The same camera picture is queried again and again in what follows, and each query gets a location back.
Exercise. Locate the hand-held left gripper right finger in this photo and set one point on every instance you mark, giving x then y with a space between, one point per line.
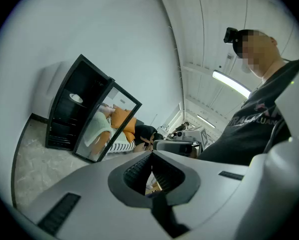
209 189

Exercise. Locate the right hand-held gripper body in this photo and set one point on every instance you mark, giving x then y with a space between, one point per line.
192 135

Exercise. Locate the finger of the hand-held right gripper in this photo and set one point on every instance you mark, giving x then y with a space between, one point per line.
174 147

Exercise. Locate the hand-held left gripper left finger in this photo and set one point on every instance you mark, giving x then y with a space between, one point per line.
89 199

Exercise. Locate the black cabinet with glass door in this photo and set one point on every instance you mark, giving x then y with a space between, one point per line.
67 124

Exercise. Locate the white round plate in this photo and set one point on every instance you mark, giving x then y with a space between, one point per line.
75 98

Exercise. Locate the long ceiling light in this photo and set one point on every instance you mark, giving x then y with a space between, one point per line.
205 121
230 82

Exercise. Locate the orange cushions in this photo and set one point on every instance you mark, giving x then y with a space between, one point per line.
122 147

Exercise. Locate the large orange pillow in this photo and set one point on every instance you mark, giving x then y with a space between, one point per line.
122 119

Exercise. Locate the person's black shirt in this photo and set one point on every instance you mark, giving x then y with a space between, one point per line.
252 124

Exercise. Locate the pale green knit blanket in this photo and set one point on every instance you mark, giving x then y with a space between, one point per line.
99 126

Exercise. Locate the black baseboard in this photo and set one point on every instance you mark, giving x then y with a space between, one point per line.
39 117

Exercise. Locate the person's head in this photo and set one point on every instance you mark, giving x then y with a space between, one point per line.
262 56

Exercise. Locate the glass door with black frame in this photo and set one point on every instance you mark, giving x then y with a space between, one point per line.
127 93

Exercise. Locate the black head camera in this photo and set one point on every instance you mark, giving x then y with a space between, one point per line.
230 35

